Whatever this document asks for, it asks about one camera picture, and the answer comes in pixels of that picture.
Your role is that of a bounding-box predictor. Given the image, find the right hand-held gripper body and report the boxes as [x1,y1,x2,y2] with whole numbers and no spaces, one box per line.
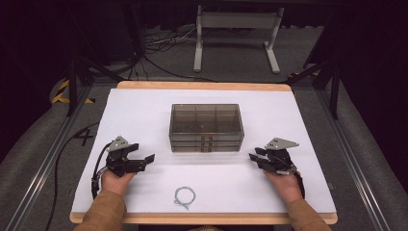
[262,137,300,176]

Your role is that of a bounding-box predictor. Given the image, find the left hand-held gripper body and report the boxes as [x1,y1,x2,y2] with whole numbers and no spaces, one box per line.
[105,136,137,178]

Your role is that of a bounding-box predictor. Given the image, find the smoky clear plastic drawer cabinet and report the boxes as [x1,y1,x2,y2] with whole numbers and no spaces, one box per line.
[168,102,245,154]

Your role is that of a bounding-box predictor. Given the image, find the person's left hand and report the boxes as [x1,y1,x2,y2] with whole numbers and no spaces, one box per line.
[100,167,138,197]

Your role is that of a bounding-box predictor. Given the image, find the person's right hand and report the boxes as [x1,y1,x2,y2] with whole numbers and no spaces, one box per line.
[263,169,304,205]

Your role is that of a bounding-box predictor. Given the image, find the white table cover sheet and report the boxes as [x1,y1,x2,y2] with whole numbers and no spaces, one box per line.
[70,88,338,215]

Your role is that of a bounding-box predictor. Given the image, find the black metal stand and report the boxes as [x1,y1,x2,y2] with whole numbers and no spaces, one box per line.
[64,56,124,117]
[288,9,342,120]

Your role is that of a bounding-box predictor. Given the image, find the yellow black hazard tape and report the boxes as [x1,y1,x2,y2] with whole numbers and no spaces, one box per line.
[51,79,96,105]

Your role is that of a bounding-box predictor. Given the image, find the white metal stand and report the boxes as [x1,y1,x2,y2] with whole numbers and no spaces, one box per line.
[192,4,286,75]

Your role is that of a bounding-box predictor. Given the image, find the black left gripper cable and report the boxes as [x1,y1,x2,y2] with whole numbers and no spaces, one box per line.
[90,143,113,200]

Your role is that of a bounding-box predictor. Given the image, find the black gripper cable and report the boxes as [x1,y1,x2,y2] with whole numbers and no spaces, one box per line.
[294,167,306,200]
[90,143,113,200]

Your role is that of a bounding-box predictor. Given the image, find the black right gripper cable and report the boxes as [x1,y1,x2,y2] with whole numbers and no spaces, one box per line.
[294,167,306,200]

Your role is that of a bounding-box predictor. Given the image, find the thin grey cord loop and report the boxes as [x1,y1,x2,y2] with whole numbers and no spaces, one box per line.
[173,186,197,212]

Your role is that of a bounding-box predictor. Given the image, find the black floor cable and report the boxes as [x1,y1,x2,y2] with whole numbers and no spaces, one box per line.
[43,120,101,231]

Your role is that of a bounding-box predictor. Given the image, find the aluminium floor rail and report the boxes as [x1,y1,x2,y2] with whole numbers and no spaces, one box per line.
[315,90,392,231]
[4,86,94,231]

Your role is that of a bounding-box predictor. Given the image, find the bundle of floor cables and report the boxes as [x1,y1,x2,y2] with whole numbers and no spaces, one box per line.
[127,26,222,84]

